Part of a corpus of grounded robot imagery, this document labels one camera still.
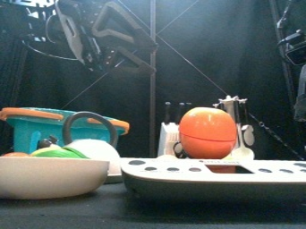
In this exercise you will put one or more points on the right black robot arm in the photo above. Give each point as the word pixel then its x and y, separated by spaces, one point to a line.
pixel 299 89

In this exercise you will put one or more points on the silver toy utensil stand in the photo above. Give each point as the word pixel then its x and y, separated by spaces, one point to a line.
pixel 231 106

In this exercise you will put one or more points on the white toy knife block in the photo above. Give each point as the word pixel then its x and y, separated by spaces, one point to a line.
pixel 168 140

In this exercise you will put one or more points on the orange toy fruit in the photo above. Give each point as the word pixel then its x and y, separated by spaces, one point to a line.
pixel 207 134

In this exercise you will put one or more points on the small black-white toy utensil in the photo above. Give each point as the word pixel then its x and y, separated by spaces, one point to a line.
pixel 178 150

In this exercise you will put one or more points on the white round toy spatula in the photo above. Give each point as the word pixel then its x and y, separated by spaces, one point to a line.
pixel 248 134

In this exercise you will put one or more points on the teal basket with orange rim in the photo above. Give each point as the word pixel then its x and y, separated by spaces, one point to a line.
pixel 36 126

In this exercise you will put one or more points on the dark toy vegetable stem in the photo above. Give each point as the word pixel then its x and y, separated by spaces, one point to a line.
pixel 47 142

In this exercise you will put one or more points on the green toy vegetable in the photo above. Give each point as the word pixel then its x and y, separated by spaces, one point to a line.
pixel 59 153

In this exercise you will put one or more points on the white toy spoon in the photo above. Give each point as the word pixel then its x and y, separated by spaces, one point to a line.
pixel 243 152

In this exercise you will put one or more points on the small orange-red toy food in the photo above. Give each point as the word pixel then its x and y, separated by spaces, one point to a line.
pixel 15 154

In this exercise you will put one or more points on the white toy stove top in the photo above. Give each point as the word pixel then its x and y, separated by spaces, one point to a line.
pixel 207 182

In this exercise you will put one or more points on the white bowl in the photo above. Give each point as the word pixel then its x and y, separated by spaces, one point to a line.
pixel 47 177

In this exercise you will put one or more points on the grey vertical frame pole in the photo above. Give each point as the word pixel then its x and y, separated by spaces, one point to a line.
pixel 152 89

